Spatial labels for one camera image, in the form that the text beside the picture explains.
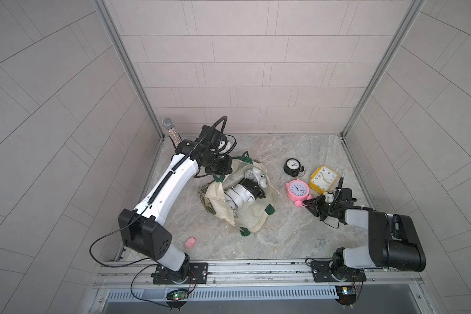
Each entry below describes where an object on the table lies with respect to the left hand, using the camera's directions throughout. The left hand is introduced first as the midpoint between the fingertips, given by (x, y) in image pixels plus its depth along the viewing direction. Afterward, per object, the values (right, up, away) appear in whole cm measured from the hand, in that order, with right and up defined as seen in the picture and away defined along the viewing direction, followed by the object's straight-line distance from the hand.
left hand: (235, 168), depth 76 cm
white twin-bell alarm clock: (+9, -4, +9) cm, 14 cm away
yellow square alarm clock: (+42, -7, +18) cm, 46 cm away
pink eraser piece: (-18, -30, 0) cm, 35 cm away
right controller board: (+40, -44, -8) cm, 60 cm away
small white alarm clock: (+1, -12, +8) cm, 15 cm away
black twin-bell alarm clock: (+28, -2, +23) cm, 36 cm away
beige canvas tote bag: (+5, -21, +8) cm, 23 cm away
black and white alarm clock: (+6, -10, +7) cm, 14 cm away
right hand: (+32, -16, +14) cm, 38 cm away
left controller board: (-19, -42, -12) cm, 47 cm away
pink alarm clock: (+29, -12, +14) cm, 34 cm away
